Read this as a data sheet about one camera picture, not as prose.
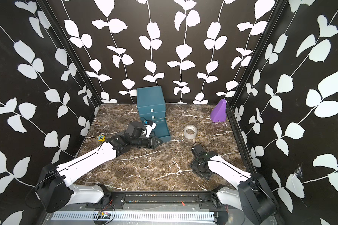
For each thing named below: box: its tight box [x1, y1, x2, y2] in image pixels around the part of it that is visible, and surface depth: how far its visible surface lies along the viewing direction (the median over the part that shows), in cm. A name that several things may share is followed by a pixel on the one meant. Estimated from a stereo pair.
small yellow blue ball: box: [97, 134, 106, 143], surface depth 100 cm
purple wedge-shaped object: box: [210, 98, 227, 123], surface depth 104 cm
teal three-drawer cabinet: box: [136, 85, 172, 143], surface depth 99 cm
